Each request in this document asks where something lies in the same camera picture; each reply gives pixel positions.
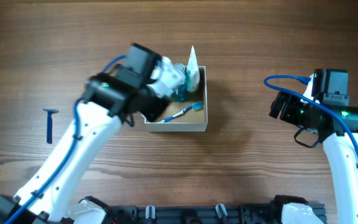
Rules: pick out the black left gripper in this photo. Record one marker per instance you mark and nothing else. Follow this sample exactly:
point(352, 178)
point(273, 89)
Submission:
point(156, 109)

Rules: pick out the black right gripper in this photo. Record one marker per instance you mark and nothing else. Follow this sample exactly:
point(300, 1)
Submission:
point(279, 107)

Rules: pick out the teal mouthwash bottle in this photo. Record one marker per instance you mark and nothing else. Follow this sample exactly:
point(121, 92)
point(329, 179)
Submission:
point(180, 93)

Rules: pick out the blue white toothbrush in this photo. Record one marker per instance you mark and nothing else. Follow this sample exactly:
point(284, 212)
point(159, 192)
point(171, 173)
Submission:
point(195, 107)

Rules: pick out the white lotion tube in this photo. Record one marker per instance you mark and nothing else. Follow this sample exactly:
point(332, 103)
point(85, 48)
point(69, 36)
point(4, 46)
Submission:
point(192, 72)

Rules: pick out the blue disposable razor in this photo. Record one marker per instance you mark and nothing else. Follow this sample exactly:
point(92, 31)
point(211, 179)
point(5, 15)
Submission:
point(49, 112)

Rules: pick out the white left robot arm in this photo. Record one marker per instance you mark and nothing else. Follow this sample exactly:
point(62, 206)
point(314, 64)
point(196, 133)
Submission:
point(141, 81)

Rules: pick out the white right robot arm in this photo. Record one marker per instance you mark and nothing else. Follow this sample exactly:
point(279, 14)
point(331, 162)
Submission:
point(324, 109)

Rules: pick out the white cardboard box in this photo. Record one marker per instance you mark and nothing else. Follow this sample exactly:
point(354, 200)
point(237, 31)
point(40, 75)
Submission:
point(191, 121)

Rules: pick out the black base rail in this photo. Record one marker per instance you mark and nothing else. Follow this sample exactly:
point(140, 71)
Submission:
point(182, 214)

